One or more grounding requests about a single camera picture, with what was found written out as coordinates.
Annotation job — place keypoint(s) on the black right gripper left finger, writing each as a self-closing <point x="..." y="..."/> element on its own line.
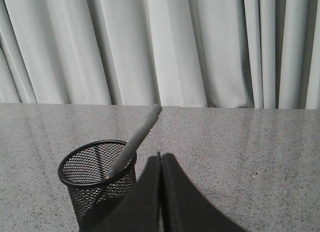
<point x="139" y="210"/>

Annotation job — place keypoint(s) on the black wire mesh bucket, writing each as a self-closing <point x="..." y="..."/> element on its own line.
<point x="85" y="173"/>

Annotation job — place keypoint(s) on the pale grey pleated curtain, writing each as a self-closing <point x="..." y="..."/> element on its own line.
<point x="262" y="54"/>

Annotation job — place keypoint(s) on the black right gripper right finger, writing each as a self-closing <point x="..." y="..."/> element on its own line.
<point x="184" y="208"/>

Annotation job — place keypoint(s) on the grey orange handled scissors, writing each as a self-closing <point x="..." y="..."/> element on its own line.
<point x="135" y="140"/>

